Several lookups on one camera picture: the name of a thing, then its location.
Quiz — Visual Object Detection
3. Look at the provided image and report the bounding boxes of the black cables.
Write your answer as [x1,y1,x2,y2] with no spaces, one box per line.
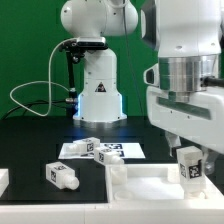
[0,0,145,122]

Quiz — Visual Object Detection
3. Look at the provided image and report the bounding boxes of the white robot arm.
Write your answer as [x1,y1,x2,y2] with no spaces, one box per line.
[61,0,224,174]

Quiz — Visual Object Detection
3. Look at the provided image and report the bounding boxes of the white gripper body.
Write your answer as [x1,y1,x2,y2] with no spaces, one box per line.
[146,86,224,154]

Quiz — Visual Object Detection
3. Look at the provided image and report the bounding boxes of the white square tabletop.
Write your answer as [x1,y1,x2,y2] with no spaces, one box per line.
[105,164,224,208]

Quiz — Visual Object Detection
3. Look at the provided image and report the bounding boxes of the white block far left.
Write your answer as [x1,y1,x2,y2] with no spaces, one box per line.
[0,169,9,197]

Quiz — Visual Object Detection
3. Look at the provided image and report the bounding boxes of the paper sheet with tags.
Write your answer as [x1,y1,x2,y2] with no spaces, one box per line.
[58,143,145,159]

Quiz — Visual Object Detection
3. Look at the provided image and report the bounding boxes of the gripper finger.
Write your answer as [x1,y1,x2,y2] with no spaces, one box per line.
[165,131,181,158]
[202,147,218,175]

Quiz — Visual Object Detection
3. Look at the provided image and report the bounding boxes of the white camera cable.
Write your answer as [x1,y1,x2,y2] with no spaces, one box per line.
[9,37,78,118]

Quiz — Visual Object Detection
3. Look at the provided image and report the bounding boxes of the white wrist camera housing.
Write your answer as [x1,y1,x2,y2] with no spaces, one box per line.
[143,64,160,87]

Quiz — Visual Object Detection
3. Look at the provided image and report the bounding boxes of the black camera on stand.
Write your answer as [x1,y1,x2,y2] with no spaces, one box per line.
[59,37,108,117]

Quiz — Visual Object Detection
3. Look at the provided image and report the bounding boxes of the white obstacle frame front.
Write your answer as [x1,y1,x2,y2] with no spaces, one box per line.
[0,200,224,224]

